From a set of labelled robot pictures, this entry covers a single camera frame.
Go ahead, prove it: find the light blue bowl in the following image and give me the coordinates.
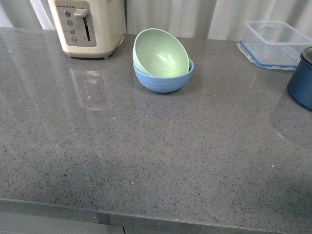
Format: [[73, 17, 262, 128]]
[[133, 59, 195, 93]]

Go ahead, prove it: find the light green bowl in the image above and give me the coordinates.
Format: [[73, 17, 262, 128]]
[[133, 28, 190, 78]]

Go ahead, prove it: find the cream toaster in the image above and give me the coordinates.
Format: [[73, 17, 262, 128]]
[[48, 0, 126, 58]]

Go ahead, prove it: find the white curtain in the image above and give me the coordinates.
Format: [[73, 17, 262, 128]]
[[0, 0, 312, 42]]

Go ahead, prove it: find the clear plastic food container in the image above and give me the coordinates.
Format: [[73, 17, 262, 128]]
[[237, 21, 312, 70]]

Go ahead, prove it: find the dark blue saucepan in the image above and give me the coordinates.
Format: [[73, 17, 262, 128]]
[[287, 52, 312, 111]]

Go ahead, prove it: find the white cabinet door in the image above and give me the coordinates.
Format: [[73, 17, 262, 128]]
[[0, 212, 124, 234]]

